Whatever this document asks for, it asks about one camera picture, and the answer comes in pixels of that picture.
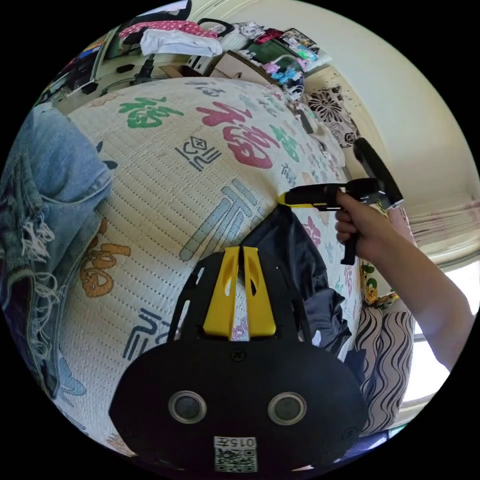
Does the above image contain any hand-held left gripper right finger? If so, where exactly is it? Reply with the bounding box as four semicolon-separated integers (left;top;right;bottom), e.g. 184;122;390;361
242;246;278;338

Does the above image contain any black t-shirt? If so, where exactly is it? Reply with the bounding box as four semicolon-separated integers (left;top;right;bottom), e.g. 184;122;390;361
239;205;367;370

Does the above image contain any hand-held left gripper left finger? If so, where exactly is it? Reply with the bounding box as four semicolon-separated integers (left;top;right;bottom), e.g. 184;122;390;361
202;247;240;337

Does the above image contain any brown carton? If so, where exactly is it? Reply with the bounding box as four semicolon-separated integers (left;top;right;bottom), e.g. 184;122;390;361
208;49;273;84

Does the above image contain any person's right forearm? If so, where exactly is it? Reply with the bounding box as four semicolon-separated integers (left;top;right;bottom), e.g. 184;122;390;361
358;224;478;374

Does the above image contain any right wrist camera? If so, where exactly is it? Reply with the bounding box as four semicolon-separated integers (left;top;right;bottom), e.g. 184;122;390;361
353;137;405;209

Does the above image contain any pink curtain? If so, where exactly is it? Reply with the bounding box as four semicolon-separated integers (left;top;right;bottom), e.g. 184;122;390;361
406;199;480;265

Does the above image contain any window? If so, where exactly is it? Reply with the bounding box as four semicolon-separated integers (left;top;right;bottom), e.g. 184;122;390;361
401;260;480;412

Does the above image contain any black and white floral pillow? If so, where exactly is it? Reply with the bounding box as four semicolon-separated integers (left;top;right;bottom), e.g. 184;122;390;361
305;85;362;151

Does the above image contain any person's right hand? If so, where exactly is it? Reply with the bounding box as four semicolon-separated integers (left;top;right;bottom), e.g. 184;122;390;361
334;190;395;260

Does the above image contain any bed with printed woven mat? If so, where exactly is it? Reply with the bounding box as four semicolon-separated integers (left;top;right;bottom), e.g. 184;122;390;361
33;76;378;459

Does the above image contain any pile of clothes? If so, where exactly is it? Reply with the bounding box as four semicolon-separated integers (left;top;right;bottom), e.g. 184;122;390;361
0;103;114;398

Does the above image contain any cluttered shelf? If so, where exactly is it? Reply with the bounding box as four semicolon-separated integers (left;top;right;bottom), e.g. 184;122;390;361
232;23;328;88

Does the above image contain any zebra striped pillow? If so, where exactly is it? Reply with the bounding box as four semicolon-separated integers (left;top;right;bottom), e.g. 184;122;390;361
352;306;418;438

